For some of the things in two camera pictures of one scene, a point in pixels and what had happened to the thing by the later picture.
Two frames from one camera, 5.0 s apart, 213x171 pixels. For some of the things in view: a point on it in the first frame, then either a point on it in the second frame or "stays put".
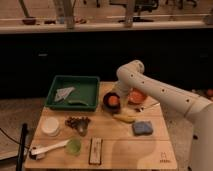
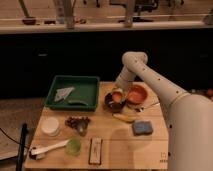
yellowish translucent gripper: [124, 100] -> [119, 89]
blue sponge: [142, 128] stays put
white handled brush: [39, 153] stays put
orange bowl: [136, 96] stays put
